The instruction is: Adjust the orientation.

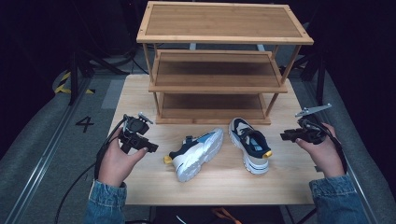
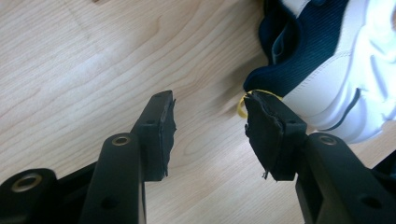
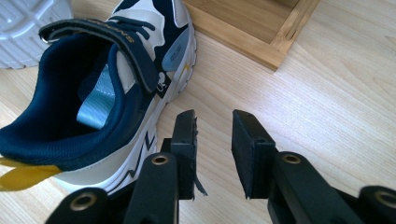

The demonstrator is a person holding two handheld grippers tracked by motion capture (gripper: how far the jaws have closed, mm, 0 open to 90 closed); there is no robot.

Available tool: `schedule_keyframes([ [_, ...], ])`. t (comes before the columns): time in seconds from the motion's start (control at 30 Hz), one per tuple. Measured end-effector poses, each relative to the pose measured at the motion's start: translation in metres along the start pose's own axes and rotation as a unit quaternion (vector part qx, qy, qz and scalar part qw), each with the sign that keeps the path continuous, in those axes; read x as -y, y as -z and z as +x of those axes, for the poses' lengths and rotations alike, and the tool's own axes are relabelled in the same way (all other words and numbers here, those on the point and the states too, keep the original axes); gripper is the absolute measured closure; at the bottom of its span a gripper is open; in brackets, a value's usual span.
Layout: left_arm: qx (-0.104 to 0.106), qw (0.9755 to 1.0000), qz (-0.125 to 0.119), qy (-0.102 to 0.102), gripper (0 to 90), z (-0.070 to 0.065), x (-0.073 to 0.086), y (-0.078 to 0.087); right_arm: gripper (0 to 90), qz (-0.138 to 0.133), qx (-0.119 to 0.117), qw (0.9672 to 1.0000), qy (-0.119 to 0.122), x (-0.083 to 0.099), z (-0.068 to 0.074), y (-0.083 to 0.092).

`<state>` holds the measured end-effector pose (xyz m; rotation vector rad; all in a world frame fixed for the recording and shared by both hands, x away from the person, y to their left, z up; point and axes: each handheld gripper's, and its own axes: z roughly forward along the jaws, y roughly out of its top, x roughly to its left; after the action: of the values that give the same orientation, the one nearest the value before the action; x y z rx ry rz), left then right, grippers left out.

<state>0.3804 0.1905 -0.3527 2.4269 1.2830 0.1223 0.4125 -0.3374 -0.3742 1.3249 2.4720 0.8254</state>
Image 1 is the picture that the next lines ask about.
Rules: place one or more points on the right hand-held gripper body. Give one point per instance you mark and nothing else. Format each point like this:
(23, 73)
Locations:
(311, 127)

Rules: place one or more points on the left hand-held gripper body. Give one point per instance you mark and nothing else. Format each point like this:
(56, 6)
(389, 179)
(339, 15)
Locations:
(134, 128)

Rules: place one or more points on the white and navy sneaker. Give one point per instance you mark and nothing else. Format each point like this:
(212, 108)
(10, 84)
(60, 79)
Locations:
(251, 145)
(196, 153)

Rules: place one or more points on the wooden shoe rack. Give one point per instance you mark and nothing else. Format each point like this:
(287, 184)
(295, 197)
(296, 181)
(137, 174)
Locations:
(221, 62)

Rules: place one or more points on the person's right hand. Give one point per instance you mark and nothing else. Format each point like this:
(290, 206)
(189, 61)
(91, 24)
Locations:
(323, 153)

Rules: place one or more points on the person's left hand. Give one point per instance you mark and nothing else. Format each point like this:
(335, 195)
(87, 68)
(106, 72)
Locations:
(117, 161)

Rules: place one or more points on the black metal stand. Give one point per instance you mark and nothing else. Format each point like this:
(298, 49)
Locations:
(314, 68)
(84, 71)

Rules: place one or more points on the yellow and black striped tape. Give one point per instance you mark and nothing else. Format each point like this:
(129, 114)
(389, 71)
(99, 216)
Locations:
(65, 84)

